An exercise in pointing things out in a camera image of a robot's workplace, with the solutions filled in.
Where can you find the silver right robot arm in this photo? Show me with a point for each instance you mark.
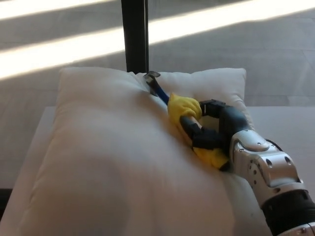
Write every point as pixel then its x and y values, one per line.
pixel 270 167

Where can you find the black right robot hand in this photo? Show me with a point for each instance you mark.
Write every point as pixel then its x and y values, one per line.
pixel 233 120

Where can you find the black vertical post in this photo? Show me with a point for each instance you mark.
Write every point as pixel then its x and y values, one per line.
pixel 134 34

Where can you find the white pillow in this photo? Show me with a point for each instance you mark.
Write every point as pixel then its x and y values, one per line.
pixel 110 152

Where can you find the yellow cloth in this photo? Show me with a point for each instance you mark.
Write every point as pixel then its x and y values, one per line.
pixel 183 105

